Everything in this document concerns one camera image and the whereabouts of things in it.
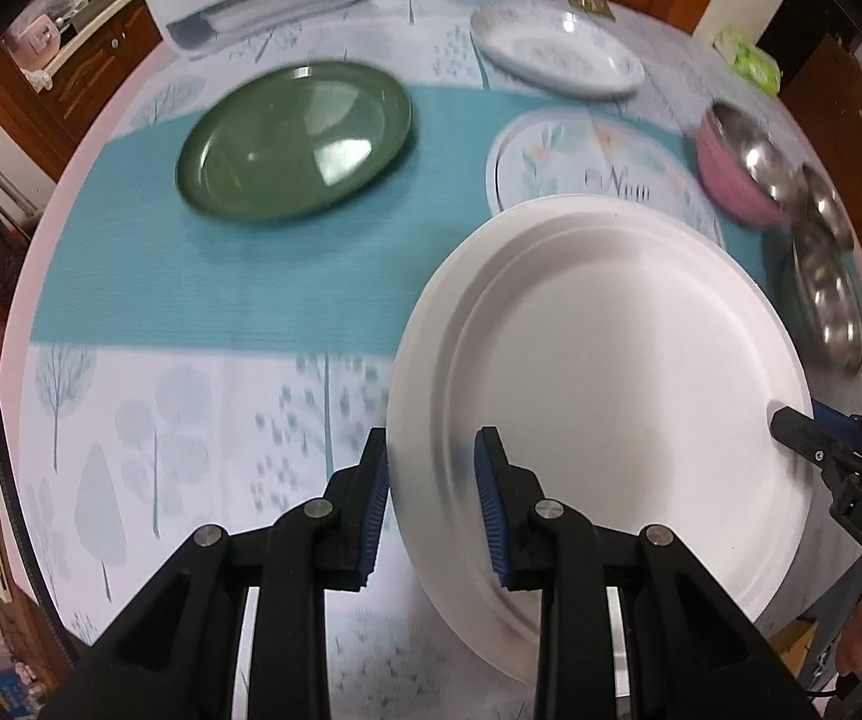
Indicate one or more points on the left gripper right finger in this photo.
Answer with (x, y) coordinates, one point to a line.
(690, 651)

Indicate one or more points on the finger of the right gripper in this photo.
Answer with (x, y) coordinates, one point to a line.
(804, 437)
(836, 423)

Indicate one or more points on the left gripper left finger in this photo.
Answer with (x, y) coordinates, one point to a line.
(172, 651)

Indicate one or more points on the large steel bowl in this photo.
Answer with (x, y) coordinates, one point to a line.
(819, 303)

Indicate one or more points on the small steel bowl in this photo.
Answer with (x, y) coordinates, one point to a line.
(824, 207)

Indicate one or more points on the white paper plate stack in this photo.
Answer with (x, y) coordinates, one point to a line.
(632, 366)

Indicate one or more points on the pink steel-lined bowl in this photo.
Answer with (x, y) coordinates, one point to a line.
(743, 170)

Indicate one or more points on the white floral ceramic plate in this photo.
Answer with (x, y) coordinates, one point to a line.
(556, 50)

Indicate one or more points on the green plastic plate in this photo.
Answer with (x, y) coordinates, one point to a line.
(294, 142)

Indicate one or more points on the tree pattern tablecloth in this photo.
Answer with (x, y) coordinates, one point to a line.
(162, 369)

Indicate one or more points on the green tissue pack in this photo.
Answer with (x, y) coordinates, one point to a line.
(748, 61)

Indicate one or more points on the pink kitchen appliance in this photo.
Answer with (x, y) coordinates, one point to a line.
(33, 42)

